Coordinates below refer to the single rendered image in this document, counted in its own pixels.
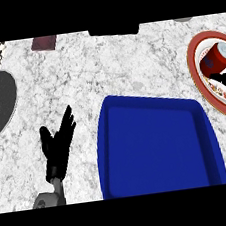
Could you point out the red rimmed floral plate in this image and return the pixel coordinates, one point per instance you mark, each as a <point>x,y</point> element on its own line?
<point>206,82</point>

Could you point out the blue tray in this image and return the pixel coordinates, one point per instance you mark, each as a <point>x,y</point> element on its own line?
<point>158,149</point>

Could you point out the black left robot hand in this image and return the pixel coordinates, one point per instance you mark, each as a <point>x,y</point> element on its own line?
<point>57,149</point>

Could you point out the grey round object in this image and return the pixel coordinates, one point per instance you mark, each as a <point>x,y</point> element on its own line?
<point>182,19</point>

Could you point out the black appliance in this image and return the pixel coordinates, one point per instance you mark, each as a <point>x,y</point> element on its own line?
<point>114,31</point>

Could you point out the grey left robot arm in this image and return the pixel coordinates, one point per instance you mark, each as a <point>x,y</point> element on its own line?
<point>51,197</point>

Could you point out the maroon rectangular block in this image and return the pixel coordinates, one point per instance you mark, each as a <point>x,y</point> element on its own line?
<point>44,43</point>

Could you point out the red can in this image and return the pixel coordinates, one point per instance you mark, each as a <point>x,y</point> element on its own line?
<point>216,58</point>

